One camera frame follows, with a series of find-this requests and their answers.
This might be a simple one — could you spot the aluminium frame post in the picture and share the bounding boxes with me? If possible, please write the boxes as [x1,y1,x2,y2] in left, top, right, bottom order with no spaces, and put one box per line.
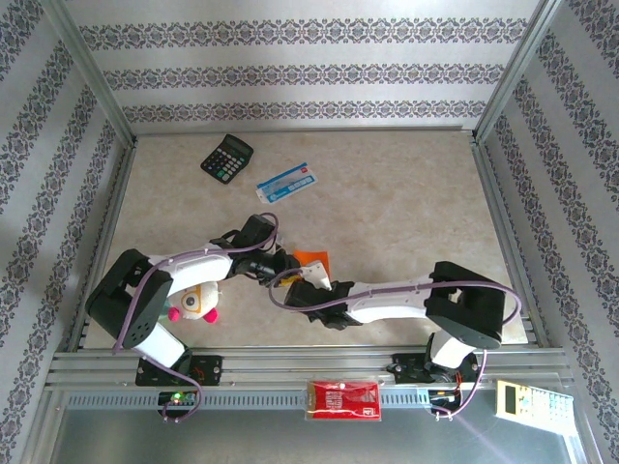
[41,0,136,146]
[473,0,570,144]

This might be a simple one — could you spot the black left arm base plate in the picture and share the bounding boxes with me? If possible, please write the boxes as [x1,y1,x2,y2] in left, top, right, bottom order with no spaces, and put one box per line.
[134,355,224,387]

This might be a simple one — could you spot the small circuit board green light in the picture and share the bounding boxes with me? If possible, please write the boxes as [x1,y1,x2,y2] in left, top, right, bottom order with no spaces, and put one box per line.
[158,390,198,408]

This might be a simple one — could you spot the aluminium mounting rail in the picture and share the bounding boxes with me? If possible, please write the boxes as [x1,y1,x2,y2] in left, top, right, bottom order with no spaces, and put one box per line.
[45,345,575,388]

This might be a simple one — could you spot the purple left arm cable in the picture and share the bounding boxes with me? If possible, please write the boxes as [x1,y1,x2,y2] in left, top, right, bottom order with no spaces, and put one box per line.
[111,212,280,424]

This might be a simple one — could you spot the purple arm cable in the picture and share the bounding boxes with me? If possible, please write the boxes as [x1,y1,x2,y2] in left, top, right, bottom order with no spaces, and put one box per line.
[111,212,280,424]
[268,268,523,421]

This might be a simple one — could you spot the grey slotted cable duct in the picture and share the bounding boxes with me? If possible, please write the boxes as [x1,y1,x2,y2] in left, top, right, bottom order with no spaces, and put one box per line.
[62,389,499,411]

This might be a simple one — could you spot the white plush toy pink paws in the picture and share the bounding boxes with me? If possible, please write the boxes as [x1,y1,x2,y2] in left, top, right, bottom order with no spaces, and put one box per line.
[163,282,224,324]

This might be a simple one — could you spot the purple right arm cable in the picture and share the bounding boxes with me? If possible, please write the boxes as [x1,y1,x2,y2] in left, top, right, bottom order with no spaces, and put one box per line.
[268,268,523,421]

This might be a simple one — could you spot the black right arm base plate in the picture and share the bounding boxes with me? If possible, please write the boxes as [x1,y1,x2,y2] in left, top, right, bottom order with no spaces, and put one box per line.
[390,352,483,386]

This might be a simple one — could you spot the blue and white ticket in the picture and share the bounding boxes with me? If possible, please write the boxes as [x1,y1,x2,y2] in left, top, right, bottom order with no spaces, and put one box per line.
[255,161,319,205]

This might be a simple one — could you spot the white remote control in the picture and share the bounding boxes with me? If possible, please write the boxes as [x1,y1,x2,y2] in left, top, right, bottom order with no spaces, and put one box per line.
[495,379,575,439]

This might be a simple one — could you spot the black calculator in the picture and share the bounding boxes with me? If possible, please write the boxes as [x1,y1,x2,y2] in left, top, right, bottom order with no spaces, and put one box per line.
[199,133,255,186]

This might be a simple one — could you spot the orange paper sheet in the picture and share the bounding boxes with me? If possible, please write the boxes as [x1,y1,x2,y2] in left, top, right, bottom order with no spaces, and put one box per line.
[293,248,332,282]

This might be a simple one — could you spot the red packet in clear sleeve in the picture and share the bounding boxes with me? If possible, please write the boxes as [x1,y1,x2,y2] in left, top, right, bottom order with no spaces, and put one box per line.
[304,379,383,422]

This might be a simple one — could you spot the aluminium back rail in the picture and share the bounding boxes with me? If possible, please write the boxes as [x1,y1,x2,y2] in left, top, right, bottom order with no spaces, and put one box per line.
[130,125,480,137]

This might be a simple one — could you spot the aluminium side rail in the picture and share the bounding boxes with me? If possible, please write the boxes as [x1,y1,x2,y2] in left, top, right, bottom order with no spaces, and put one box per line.
[65,137,139,353]
[469,132,552,349]

